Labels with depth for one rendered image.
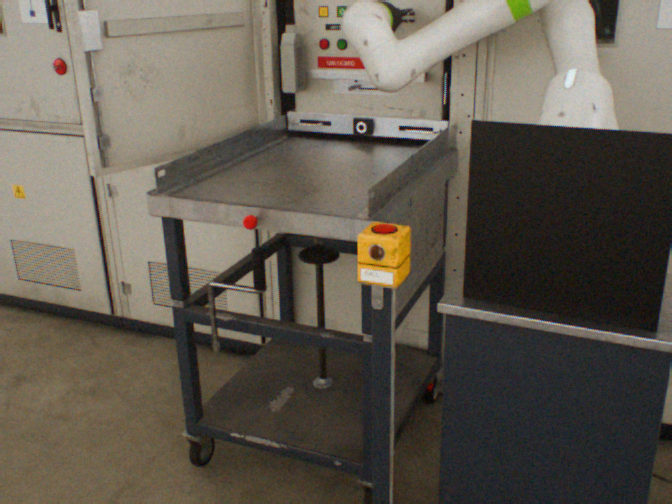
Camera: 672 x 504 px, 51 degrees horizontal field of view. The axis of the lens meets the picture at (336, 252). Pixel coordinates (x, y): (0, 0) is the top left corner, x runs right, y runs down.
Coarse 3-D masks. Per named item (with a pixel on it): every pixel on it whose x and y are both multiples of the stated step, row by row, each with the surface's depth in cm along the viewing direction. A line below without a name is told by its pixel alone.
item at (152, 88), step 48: (96, 0) 185; (144, 0) 195; (192, 0) 205; (240, 0) 217; (96, 48) 186; (144, 48) 198; (192, 48) 209; (240, 48) 222; (96, 96) 189; (144, 96) 202; (192, 96) 213; (240, 96) 226; (96, 144) 192; (144, 144) 206; (192, 144) 218
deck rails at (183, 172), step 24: (216, 144) 197; (240, 144) 208; (264, 144) 222; (432, 144) 195; (168, 168) 177; (192, 168) 187; (216, 168) 196; (408, 168) 177; (168, 192) 176; (384, 192) 162; (360, 216) 155
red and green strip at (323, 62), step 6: (318, 60) 223; (324, 60) 222; (330, 60) 222; (336, 60) 221; (342, 60) 220; (348, 60) 219; (354, 60) 219; (360, 60) 218; (318, 66) 224; (324, 66) 223; (330, 66) 222; (336, 66) 222; (342, 66) 221; (348, 66) 220; (354, 66) 219; (360, 66) 219
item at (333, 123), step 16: (288, 112) 232; (304, 112) 231; (288, 128) 234; (304, 128) 232; (320, 128) 230; (336, 128) 228; (352, 128) 226; (384, 128) 221; (400, 128) 219; (416, 128) 217; (432, 128) 215
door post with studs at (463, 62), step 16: (464, 48) 200; (464, 64) 202; (464, 80) 204; (464, 96) 205; (464, 112) 207; (464, 128) 208; (464, 144) 210; (464, 160) 212; (464, 176) 213; (464, 192) 215; (464, 208) 217; (464, 224) 219; (464, 240) 221; (464, 256) 222
